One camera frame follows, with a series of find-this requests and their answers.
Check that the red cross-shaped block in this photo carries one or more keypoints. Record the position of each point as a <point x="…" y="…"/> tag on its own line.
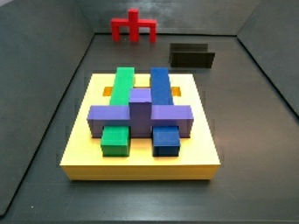
<point x="134" y="23"/>

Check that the green long bar block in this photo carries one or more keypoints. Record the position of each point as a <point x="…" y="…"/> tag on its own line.
<point x="115" y="139"/>

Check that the blue long bar block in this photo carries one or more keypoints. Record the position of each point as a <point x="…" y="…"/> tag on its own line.
<point x="166" y="138"/>

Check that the yellow base board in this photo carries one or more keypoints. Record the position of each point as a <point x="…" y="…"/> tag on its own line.
<point x="85" y="163"/>

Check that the purple cross-shaped block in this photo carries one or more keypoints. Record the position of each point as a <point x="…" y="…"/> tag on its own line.
<point x="141" y="115"/>

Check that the black block holder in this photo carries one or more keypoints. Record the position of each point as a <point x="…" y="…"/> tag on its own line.
<point x="190" y="55"/>

